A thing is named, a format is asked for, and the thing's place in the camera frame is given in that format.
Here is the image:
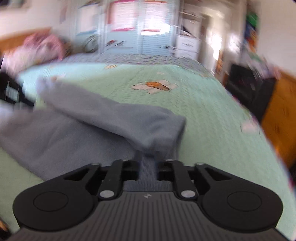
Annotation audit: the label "wooden headboard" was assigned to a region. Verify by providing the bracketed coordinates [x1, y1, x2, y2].
[0, 27, 52, 53]

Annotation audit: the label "sliding door wardrobe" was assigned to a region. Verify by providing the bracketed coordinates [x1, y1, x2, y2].
[71, 1, 180, 56]

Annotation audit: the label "pink knitted blanket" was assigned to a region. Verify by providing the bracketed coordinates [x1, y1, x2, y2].
[23, 32, 66, 62]

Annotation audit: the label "green quilted bee bedspread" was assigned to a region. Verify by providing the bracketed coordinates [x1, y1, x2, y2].
[1, 63, 295, 239]

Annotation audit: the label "blue fleece pants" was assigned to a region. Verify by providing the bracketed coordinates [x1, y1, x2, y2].
[1, 79, 186, 191]

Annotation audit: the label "black chair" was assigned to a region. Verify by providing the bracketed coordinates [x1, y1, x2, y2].
[225, 64, 276, 123]

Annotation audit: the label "white drawer cabinet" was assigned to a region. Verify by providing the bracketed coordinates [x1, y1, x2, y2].
[175, 35, 200, 60]

